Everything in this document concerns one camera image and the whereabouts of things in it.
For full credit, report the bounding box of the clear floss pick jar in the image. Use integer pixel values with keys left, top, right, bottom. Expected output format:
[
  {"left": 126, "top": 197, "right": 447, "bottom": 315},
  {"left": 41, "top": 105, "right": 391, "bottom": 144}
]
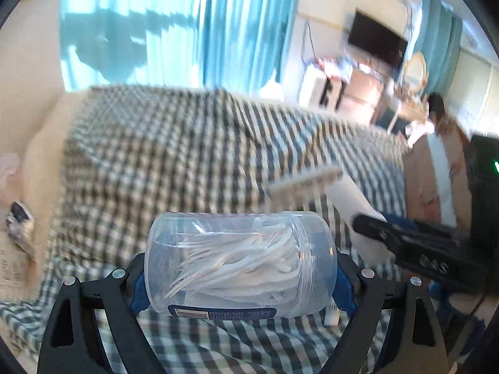
[{"left": 144, "top": 211, "right": 337, "bottom": 321}]

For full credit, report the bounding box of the brown cardboard box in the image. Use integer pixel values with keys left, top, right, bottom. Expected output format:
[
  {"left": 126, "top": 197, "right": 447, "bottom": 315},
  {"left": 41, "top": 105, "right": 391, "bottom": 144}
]
[{"left": 403, "top": 124, "right": 471, "bottom": 231}]

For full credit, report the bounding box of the white flat comb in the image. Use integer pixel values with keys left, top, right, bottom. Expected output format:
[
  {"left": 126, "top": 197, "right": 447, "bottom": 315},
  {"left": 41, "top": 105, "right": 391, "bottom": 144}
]
[{"left": 267, "top": 165, "right": 343, "bottom": 203}]

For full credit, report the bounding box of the silver mini fridge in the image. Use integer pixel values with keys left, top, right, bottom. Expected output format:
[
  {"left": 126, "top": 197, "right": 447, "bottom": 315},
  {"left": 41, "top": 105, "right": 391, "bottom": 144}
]
[{"left": 337, "top": 69, "right": 384, "bottom": 125}]

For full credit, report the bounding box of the oval vanity mirror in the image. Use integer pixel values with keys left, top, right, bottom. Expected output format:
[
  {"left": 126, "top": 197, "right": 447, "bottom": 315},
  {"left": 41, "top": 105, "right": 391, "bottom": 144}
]
[{"left": 403, "top": 51, "right": 428, "bottom": 93}]

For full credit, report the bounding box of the white suitcase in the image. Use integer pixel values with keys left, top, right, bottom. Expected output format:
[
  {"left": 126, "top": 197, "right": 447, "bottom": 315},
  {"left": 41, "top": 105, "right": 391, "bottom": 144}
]
[{"left": 298, "top": 64, "right": 343, "bottom": 112}]

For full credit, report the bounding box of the checkered bed sheet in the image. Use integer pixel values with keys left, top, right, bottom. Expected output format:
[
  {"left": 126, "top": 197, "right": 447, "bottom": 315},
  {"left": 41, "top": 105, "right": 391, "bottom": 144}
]
[{"left": 1, "top": 85, "right": 408, "bottom": 373}]

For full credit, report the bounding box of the right teal curtain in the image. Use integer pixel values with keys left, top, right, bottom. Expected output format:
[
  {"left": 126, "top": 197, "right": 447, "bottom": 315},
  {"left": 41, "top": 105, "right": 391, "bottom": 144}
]
[{"left": 414, "top": 0, "right": 463, "bottom": 96}]

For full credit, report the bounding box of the middle teal curtain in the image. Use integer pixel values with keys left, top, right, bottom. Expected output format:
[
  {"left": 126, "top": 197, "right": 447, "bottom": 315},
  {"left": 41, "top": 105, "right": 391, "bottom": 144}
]
[{"left": 200, "top": 0, "right": 298, "bottom": 94}]

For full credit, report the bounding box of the large left teal curtain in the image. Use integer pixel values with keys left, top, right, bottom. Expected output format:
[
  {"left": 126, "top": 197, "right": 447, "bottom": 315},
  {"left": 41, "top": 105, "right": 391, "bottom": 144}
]
[{"left": 59, "top": 0, "right": 206, "bottom": 91}]

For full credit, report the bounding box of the black wall television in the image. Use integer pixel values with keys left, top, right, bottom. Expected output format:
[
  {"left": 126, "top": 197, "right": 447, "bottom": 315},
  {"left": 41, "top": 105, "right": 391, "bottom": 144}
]
[{"left": 348, "top": 9, "right": 408, "bottom": 71}]

